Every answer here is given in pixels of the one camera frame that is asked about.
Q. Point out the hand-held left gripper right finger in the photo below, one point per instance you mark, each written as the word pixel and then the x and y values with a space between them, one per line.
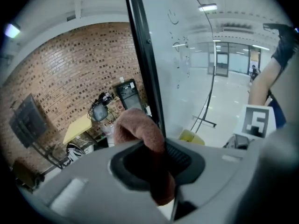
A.
pixel 229 185

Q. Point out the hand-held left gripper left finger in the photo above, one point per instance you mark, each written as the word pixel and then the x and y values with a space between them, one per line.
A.
pixel 93 190

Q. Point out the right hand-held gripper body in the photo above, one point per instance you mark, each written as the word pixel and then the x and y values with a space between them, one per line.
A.
pixel 255 122

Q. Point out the brown wiping cloth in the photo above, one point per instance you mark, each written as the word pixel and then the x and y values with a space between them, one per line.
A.
pixel 140 129

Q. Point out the large white whiteboard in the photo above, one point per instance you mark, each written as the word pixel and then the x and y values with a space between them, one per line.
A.
pixel 184 90

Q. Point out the person's right forearm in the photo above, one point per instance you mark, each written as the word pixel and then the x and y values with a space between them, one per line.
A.
pixel 261 83

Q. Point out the black screen stand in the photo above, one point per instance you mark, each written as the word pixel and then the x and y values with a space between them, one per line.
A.
pixel 50 157

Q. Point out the pale yellow box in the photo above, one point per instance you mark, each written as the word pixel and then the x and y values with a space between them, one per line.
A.
pixel 190 136

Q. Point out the pale yellow table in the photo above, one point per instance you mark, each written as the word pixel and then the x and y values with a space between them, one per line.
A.
pixel 78 127

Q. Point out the brown chair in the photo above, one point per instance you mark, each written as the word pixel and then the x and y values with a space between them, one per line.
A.
pixel 23 174

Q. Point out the glass door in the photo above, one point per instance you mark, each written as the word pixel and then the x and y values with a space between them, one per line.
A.
pixel 220 57

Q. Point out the grey bag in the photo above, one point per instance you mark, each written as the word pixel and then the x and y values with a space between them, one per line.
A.
pixel 99 113

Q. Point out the person's navy shirt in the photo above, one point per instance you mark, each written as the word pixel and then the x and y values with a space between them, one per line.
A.
pixel 286 45

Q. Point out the black flat screen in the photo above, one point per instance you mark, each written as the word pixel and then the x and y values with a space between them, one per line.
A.
pixel 28 122

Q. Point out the black glass door cabinet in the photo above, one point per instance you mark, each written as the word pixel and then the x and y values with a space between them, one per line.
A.
pixel 128 97

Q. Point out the long ceiling light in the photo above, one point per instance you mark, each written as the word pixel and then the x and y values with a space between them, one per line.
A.
pixel 208 7
pixel 11 30

